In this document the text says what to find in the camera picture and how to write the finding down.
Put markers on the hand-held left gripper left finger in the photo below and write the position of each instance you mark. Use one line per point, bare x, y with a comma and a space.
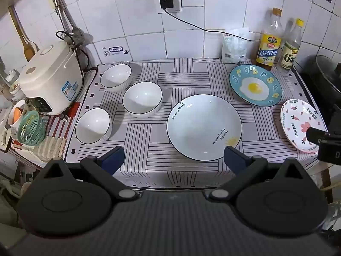
115, 157

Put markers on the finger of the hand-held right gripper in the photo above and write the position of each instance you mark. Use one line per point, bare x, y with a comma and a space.
315, 136

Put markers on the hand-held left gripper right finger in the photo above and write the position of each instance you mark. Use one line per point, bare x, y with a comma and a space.
233, 157

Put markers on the pink carrot print plate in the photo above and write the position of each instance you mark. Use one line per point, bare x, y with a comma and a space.
298, 122

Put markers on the large white plate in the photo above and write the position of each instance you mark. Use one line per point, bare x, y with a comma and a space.
203, 126

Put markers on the white ribbed bowl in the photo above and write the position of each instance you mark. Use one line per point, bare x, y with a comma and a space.
116, 76
92, 125
142, 98

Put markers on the blue fried egg plate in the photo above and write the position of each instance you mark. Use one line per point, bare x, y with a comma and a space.
255, 85

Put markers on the striped white tablecloth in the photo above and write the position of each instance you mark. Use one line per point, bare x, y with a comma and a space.
149, 144

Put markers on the black pot with lid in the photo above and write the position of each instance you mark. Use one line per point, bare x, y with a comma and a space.
329, 73

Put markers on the beige woven placemat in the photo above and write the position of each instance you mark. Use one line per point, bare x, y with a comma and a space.
50, 146

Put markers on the red striped mat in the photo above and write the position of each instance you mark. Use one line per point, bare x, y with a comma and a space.
57, 126

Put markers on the clear vinegar bottle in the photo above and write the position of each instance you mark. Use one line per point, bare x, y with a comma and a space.
290, 53

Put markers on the green plastic basket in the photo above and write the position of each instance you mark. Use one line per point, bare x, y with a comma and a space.
32, 128

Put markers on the white rice cooker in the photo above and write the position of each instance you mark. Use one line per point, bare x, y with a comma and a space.
50, 80

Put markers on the yellow label cooking wine bottle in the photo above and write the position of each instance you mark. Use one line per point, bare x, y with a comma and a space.
267, 45

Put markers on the white cup with orange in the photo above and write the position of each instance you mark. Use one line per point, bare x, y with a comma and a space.
16, 117

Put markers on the clear plastic salt bag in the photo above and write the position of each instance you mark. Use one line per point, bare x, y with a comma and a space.
234, 46

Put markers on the metal ladle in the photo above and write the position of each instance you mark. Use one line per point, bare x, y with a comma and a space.
69, 29

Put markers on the wooden spatula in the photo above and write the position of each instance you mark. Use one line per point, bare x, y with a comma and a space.
26, 46

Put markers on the white wall sticker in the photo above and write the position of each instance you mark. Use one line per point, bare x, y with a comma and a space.
116, 50

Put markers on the white wall socket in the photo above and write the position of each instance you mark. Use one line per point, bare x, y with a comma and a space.
178, 1

